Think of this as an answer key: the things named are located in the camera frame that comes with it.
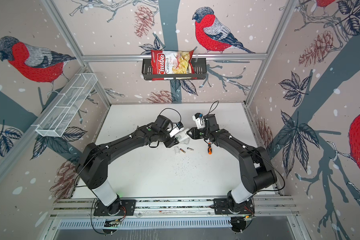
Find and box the white remote control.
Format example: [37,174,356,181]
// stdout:
[175,128,190,143]

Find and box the orange black screwdriver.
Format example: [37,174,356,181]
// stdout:
[207,141,213,155]

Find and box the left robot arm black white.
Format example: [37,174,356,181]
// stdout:
[75,115,184,216]

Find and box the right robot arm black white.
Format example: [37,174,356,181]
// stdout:
[187,113,277,214]

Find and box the red cassava chips bag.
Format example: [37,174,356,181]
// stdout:
[151,50,195,75]

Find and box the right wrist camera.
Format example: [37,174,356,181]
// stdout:
[193,113,205,129]

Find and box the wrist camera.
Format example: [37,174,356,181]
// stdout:
[170,122,184,138]
[193,113,205,129]

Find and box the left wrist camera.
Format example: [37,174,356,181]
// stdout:
[170,122,184,138]

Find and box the black wall basket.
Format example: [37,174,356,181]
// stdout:
[142,58,207,81]

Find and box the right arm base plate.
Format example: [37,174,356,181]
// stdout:
[210,198,255,216]

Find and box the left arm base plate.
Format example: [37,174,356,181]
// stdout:
[93,199,137,217]

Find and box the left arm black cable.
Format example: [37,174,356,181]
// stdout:
[87,197,127,236]

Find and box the white wire mesh shelf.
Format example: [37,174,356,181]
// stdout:
[36,73,98,137]

